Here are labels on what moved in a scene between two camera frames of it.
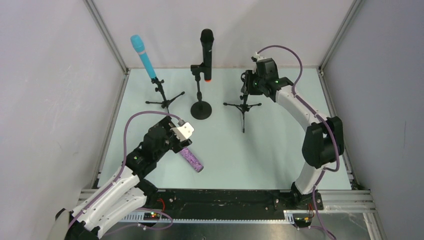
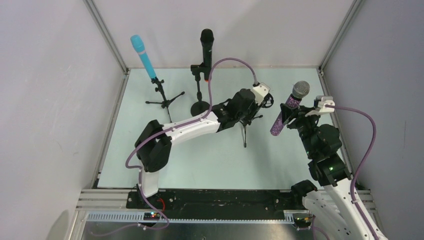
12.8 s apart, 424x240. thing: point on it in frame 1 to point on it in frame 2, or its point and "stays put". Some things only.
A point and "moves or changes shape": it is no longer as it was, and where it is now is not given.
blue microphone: x=139 y=46 stays put
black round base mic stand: x=200 y=110 stays put
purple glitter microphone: x=191 y=159 to x=300 y=90
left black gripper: x=178 y=144 to x=257 y=105
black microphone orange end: x=207 y=37 stays put
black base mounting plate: x=223 y=200 stays put
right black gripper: x=248 y=81 to x=298 y=114
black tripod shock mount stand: x=243 y=107 moves or changes shape
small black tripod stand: x=166 y=102 stays put
